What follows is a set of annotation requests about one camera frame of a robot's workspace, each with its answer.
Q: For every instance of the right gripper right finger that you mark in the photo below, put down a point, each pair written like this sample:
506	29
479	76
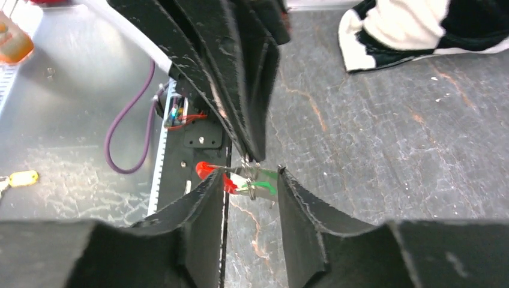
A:
325	247

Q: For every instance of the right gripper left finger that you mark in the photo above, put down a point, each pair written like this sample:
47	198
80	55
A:
179	246

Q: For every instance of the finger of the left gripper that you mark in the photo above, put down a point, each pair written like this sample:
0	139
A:
263	27
202	40

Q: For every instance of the metal key holder red handle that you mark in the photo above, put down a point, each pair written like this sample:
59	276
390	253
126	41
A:
233	176

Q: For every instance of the key with green tag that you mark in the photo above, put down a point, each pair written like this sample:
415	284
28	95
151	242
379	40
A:
259	183

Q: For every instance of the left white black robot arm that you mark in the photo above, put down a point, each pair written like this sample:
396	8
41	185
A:
127	31

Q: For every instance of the black white checkered cloth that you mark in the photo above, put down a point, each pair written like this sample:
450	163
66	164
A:
374	35

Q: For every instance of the orange juice bottle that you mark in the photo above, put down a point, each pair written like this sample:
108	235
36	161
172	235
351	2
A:
16	44

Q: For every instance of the key with yellow tag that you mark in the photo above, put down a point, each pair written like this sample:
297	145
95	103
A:
19	179

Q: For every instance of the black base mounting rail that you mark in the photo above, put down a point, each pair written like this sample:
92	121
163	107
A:
186	137

